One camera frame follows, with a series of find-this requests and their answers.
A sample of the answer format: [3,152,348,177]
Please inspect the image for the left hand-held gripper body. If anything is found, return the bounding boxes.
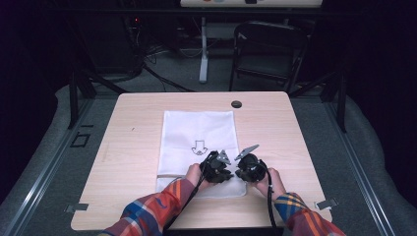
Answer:
[199,148,236,185]

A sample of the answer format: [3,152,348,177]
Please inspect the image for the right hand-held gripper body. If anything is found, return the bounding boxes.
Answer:
[233,144,269,183]

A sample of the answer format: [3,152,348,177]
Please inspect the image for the white cloth bag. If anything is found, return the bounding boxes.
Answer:
[154,109,248,200]

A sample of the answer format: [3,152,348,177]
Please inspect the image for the person's left hand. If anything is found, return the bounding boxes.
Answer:
[184,162,211,192]

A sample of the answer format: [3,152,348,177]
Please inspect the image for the person's right hand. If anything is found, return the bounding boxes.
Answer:
[250,167,287,202]

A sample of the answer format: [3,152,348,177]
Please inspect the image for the white table leg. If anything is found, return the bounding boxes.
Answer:
[198,16,210,85]

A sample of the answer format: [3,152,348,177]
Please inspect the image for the black metal stand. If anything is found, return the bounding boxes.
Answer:
[288,71,348,134]
[66,69,130,130]

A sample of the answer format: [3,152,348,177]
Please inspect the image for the black folding chair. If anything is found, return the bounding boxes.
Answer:
[227,21,311,94]

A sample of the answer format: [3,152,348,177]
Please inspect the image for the dark computer tower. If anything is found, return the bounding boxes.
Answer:
[83,13,145,75]

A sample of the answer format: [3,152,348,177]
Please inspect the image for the black horizontal metal bar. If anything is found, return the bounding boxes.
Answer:
[48,7,417,18]

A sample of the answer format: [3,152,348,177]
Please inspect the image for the right hand-held gripper black cable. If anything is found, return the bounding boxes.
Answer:
[259,158,279,231]

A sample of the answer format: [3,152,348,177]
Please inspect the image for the hand-held gripper black cable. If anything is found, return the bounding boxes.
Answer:
[259,158,279,231]
[162,159,211,235]

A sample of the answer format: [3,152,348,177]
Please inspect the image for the left hand-held gripper black cable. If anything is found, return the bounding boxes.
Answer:
[162,159,211,235]

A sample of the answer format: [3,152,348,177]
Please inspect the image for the black floor cables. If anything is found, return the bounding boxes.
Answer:
[142,41,199,93]

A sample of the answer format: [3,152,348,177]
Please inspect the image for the aluminium floor rail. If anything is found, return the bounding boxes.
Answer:
[322,97,397,236]
[2,97,96,236]

